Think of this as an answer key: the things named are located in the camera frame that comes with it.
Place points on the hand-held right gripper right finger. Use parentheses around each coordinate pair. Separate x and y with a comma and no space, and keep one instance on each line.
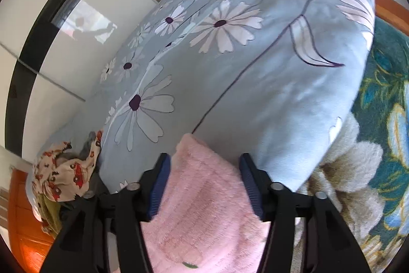
(252,186)

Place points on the orange wooden bed rail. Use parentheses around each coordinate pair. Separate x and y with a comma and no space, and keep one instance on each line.
(393,9)

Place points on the beige fuzzy blanket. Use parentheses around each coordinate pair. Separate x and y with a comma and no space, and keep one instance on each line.
(351,170)

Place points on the car print garment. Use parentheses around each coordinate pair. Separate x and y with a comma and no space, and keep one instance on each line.
(64,170)

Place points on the blue floral quilt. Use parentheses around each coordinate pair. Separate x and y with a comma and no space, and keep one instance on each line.
(255,84)

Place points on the dark grey garment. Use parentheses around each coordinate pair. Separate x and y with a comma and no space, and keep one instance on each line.
(83,148)

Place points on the tan wooden slats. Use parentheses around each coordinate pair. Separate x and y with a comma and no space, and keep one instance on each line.
(3,202)

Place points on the mustard knit sweater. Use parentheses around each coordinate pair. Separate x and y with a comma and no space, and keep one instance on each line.
(52,212)

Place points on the pink fleece garment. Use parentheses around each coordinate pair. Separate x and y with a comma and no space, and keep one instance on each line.
(204,196)

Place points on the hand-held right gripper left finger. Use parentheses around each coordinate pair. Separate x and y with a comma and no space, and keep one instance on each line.
(158,186)

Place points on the orange wooden headboard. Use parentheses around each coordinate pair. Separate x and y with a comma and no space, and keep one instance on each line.
(28,228)

